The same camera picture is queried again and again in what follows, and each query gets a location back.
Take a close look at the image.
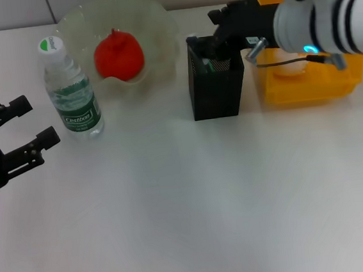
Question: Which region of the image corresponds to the mint green pen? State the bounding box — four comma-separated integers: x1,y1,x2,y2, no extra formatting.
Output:
200,57,217,74

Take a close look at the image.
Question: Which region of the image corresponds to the clear green-label water bottle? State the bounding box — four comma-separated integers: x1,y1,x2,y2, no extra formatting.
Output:
36,30,107,145

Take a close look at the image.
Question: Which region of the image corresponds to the red orange fruit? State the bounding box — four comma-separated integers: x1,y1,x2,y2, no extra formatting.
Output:
90,26,147,84

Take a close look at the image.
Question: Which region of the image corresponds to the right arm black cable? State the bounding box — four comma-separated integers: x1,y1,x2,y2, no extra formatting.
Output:
243,29,348,79

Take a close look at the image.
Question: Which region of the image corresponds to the white paper ball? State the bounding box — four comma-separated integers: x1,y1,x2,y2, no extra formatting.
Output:
271,45,311,79

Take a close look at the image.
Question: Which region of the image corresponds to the clear wavy glass fruit bowl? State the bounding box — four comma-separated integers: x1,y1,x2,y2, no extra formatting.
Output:
52,0,186,104

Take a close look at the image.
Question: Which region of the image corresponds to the black mesh pen holder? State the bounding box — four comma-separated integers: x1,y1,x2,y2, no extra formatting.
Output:
184,32,250,122

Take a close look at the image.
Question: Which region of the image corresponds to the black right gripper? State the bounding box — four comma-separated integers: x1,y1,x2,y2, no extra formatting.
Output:
202,0,287,64

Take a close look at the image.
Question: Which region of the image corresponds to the yellow plastic bin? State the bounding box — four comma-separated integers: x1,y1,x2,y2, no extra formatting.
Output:
247,0,363,108

